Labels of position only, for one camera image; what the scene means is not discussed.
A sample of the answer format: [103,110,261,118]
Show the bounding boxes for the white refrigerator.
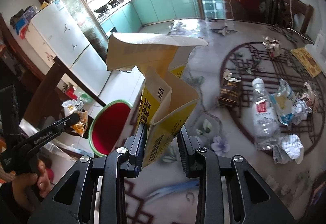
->
[25,0,110,95]

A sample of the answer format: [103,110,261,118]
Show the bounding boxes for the left hand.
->
[12,159,51,212]

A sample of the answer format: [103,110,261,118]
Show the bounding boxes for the brown Baisha cigarette pack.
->
[218,69,242,108]

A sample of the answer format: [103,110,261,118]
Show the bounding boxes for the white paper ball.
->
[292,99,312,125]

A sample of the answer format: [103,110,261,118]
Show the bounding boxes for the yellow picture book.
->
[290,47,322,78]

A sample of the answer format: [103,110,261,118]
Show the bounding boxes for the yellow cardboard box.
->
[106,32,208,167]

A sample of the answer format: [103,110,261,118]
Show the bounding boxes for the teal kitchen cabinets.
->
[99,0,200,34]

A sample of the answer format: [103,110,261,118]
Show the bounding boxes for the clear plastic water bottle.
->
[251,78,280,151]

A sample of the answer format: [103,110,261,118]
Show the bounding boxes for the white foam block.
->
[305,30,326,75]

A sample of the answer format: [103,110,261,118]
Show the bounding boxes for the orange snack bag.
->
[61,98,88,137]

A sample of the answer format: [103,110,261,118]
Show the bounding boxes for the black wok pan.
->
[94,0,118,13]

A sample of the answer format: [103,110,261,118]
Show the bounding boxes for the crumpled red white wrapper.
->
[262,36,282,59]

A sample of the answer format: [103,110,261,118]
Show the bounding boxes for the clear blue plastic wrapper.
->
[270,79,296,126]

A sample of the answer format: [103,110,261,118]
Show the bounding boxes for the wooden chair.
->
[271,0,314,33]

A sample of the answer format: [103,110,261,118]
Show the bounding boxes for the red green trash bin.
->
[88,100,133,157]

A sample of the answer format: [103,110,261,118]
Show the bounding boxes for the crumpled white paper near edge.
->
[273,134,304,164]

